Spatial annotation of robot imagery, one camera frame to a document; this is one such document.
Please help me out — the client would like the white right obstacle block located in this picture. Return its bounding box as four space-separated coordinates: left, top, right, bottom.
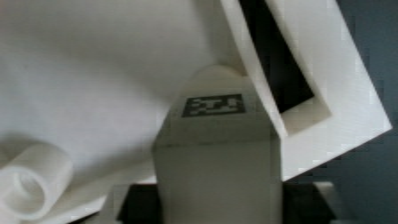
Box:
263 0 395 183

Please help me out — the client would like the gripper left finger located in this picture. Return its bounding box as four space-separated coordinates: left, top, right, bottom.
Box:
103 184 162 224

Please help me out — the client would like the white square tabletop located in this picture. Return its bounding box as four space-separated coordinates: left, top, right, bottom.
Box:
0 0 292 224

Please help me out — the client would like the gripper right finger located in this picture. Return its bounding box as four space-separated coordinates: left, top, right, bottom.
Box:
283 181 350 224

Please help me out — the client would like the white leg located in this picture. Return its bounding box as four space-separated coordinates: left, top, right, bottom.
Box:
153 65 283 224

